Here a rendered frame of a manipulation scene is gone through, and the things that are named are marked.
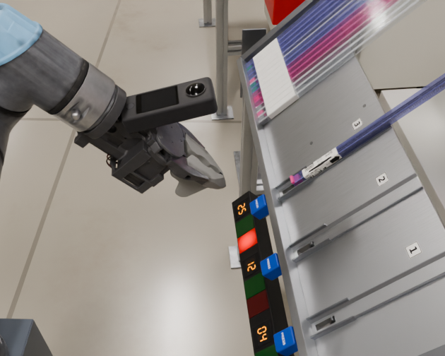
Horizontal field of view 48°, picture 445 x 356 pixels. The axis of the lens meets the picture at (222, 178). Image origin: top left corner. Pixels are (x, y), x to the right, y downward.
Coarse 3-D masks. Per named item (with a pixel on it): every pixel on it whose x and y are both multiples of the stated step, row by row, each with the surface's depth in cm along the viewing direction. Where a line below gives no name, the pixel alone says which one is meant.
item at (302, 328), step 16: (240, 64) 98; (256, 128) 84; (256, 144) 82; (272, 176) 78; (272, 192) 74; (272, 208) 72; (272, 224) 71; (288, 240) 69; (288, 256) 67; (288, 272) 64; (288, 288) 63; (288, 304) 62; (304, 304) 63; (304, 320) 60; (304, 336) 58; (304, 352) 57
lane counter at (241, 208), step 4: (244, 200) 83; (248, 200) 82; (240, 204) 83; (244, 204) 82; (248, 204) 81; (236, 208) 83; (240, 208) 82; (244, 208) 82; (248, 208) 81; (236, 212) 83; (240, 212) 82; (244, 212) 81; (248, 212) 81; (236, 216) 82; (240, 216) 81
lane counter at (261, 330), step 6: (264, 324) 67; (270, 324) 67; (252, 330) 68; (258, 330) 68; (264, 330) 67; (270, 330) 66; (258, 336) 67; (264, 336) 66; (270, 336) 66; (258, 342) 67; (264, 342) 66
